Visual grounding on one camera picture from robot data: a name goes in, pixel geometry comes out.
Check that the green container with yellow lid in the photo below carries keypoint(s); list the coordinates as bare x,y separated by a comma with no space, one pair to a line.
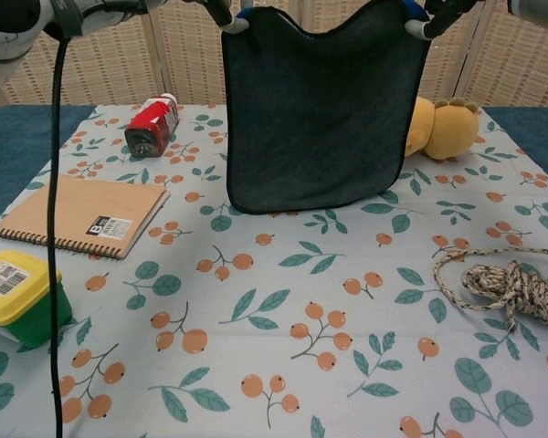
13,283

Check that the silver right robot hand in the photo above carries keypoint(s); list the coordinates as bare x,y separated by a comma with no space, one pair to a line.
440,20

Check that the brown spiral notebook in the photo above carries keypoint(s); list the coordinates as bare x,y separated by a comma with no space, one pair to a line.
100,205

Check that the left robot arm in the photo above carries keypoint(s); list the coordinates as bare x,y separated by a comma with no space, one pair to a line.
4,41

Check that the yellow plush animal toy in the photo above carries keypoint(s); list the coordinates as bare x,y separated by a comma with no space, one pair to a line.
452,132

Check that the tablecloth with fruit leaf print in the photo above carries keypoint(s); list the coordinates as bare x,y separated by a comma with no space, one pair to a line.
301,283

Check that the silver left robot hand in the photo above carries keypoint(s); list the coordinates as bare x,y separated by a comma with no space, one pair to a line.
226,18

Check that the teal table cover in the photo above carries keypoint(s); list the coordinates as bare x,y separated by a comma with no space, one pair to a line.
18,146

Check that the blue microfiber cloth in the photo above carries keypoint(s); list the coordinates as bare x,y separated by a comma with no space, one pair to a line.
315,114

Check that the red drink bottle, white cap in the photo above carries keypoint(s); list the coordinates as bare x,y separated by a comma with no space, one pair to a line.
153,125

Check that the woven bamboo folding screen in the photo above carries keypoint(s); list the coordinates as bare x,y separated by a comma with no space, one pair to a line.
187,55

